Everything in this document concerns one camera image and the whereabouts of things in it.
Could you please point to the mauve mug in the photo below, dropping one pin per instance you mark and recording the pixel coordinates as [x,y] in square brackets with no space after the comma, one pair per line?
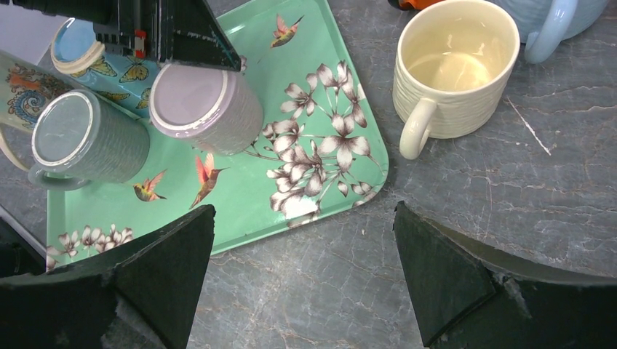
[213,110]

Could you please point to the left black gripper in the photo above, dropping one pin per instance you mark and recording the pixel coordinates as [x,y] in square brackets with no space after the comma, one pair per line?
[138,29]

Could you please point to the cream mug floral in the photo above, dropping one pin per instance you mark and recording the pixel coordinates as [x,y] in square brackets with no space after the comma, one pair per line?
[452,65]

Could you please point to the blue tan small mug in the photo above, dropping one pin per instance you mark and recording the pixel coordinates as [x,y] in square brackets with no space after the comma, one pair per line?
[126,81]

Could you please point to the light blue ribbed mug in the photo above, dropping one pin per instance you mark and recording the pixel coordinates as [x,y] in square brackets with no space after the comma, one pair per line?
[544,24]

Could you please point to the grey mug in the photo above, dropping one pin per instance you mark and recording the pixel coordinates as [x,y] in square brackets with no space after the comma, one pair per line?
[80,138]

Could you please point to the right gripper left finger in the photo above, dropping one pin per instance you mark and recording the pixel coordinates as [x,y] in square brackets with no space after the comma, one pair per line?
[140,294]

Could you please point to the green floral tray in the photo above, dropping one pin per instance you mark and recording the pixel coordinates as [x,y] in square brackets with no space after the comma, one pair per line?
[319,153]

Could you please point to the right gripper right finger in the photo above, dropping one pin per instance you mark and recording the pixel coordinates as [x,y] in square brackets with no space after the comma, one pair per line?
[467,294]

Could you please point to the orange mug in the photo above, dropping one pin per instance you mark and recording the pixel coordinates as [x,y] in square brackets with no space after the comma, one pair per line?
[407,5]

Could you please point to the cream paisley mug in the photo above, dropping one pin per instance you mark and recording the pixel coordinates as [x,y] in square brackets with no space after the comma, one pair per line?
[26,90]

